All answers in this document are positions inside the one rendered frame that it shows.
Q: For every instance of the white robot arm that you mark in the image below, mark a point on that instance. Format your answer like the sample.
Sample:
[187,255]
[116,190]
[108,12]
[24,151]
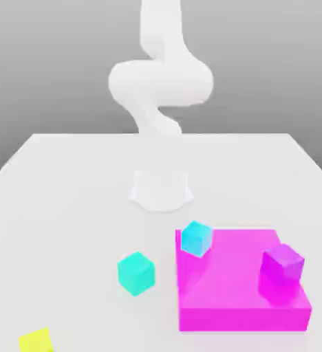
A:
[161,82]

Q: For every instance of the small light blue cube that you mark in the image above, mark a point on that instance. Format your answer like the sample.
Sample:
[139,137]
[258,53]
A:
[196,238]

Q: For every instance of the small turquoise cube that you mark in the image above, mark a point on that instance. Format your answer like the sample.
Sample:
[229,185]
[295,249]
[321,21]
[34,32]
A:
[135,273]

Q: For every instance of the small purple cube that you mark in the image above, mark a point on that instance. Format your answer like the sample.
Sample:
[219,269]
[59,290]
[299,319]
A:
[280,275]

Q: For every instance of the small yellow cube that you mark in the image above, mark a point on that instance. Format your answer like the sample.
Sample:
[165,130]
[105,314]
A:
[36,341]

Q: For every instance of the large magenta box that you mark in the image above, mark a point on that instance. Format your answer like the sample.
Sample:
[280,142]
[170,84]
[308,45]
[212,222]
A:
[232,288]

